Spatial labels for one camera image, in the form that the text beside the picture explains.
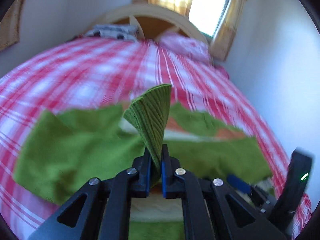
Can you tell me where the green striped knit sweater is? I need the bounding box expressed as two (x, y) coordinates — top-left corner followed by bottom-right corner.
(12, 83), (273, 240)

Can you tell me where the pink pillow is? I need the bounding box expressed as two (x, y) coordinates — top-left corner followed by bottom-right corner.
(159, 32), (211, 64)

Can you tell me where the yellow curtain right panel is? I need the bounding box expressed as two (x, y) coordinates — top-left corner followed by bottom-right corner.
(209, 0), (247, 61)

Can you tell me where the red white plaid bedspread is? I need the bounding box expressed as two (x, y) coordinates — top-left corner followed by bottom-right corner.
(1, 38), (289, 239)

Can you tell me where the bright window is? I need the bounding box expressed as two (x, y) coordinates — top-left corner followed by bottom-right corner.
(189, 0), (230, 38)

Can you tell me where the cream wooden headboard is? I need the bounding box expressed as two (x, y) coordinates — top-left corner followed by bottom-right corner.
(87, 3), (208, 44)

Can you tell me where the tan side curtain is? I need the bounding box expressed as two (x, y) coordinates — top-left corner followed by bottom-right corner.
(0, 0), (25, 50)

